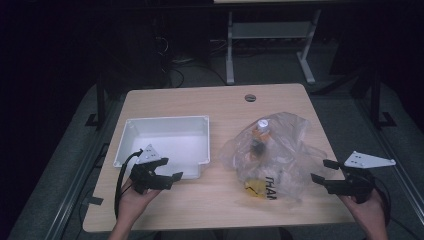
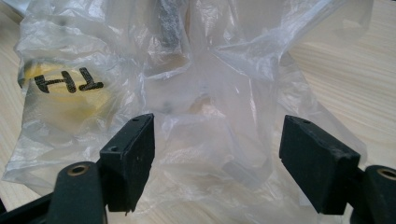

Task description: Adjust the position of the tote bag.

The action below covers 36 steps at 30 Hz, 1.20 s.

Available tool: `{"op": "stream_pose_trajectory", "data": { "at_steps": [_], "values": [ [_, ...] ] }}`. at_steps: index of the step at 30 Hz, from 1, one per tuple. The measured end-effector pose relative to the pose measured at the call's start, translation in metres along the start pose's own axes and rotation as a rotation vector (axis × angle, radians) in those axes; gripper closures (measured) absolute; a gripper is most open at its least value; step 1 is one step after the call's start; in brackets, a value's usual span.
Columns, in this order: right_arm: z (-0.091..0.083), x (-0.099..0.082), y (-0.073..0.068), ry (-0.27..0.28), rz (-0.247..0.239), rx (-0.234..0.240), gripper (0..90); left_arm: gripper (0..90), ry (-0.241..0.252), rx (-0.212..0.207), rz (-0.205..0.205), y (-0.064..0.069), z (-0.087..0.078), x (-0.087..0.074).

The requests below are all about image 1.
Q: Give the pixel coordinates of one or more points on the clear plastic bag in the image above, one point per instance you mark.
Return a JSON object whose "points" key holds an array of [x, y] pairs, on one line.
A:
{"points": [[286, 160]]}

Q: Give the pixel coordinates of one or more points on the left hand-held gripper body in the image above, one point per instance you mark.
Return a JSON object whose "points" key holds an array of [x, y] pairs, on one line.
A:
{"points": [[143, 178]]}

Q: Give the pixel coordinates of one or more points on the person's left hand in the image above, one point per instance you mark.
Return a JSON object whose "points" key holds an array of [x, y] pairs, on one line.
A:
{"points": [[131, 201]]}

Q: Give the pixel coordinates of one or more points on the black metal stand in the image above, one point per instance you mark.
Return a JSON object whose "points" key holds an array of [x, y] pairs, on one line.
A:
{"points": [[376, 100], [100, 100]]}

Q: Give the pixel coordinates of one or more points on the orange drink bottle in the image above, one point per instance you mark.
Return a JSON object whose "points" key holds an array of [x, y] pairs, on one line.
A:
{"points": [[261, 131]]}

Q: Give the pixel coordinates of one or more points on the white metal desk frame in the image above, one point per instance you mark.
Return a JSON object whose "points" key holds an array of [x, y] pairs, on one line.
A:
{"points": [[266, 30]]}

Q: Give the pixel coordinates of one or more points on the person's right hand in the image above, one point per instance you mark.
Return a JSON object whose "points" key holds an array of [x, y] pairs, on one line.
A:
{"points": [[370, 213]]}

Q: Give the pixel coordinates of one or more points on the white plastic tray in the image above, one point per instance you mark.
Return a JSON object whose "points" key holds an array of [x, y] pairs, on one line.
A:
{"points": [[180, 146]]}

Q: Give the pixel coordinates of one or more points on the grey floor rail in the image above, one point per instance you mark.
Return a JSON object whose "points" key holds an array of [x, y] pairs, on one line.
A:
{"points": [[80, 186], [393, 156]]}

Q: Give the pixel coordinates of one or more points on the black tape strip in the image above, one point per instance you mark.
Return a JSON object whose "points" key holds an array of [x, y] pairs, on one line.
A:
{"points": [[95, 200]]}

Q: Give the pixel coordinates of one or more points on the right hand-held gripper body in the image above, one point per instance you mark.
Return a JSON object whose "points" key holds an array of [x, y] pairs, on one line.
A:
{"points": [[353, 186]]}

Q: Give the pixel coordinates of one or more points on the grey table grommet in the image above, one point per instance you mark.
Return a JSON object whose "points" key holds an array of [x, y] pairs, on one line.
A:
{"points": [[250, 98]]}

